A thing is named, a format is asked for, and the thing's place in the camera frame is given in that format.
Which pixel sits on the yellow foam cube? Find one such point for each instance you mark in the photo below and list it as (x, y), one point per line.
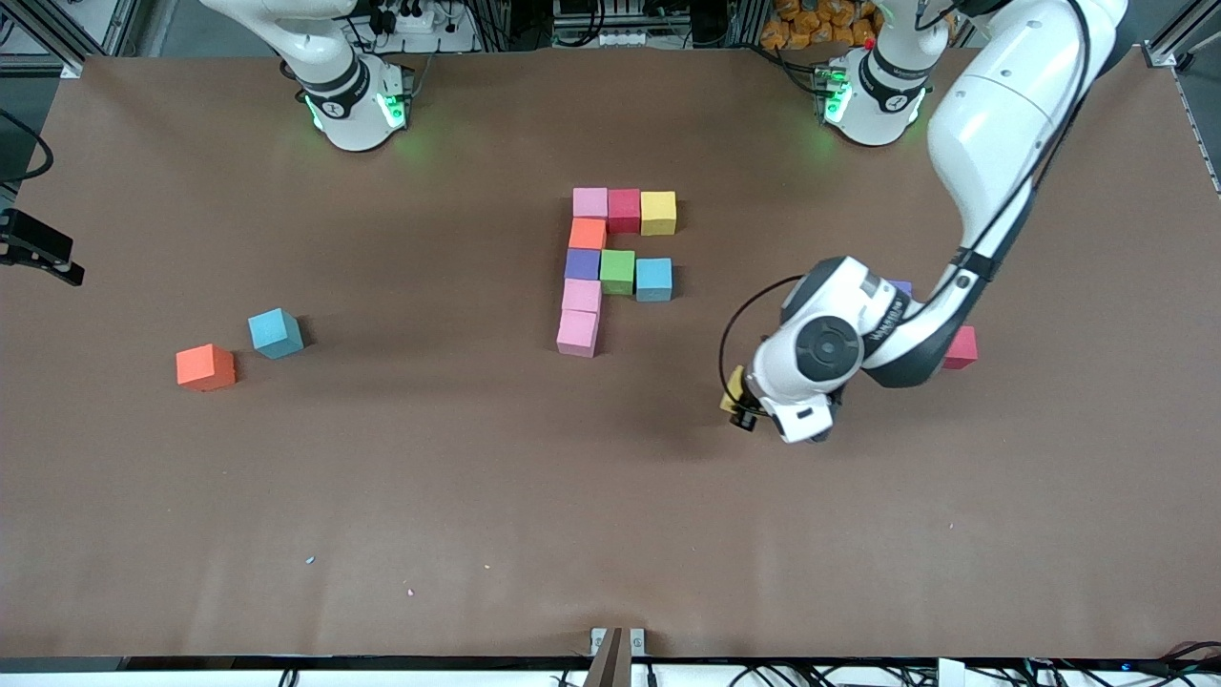
(734, 386)
(658, 214)

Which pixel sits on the blue foam cube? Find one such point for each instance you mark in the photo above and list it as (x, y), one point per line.
(275, 332)
(654, 280)

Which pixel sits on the pink foam cube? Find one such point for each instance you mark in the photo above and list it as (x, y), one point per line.
(578, 334)
(590, 203)
(582, 296)

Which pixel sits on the green foam cube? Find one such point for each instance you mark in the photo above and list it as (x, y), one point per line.
(617, 272)

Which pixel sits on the red foam cube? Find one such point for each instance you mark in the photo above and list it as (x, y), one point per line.
(625, 210)
(963, 349)

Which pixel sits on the orange foam cube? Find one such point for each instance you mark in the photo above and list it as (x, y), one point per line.
(205, 367)
(588, 234)

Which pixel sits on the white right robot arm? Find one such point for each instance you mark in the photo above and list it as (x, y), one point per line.
(348, 105)

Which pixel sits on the black equipment rack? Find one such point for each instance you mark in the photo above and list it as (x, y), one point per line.
(711, 24)

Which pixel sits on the small white power strip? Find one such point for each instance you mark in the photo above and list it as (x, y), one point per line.
(625, 38)

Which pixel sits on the bag of orange snacks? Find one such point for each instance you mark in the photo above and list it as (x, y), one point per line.
(811, 24)

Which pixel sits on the large white power strip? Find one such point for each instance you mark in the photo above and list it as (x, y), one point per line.
(434, 40)

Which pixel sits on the aluminium frame profile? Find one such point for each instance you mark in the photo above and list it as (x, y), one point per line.
(48, 33)
(1166, 52)

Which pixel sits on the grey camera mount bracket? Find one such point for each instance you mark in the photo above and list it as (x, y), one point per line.
(610, 663)

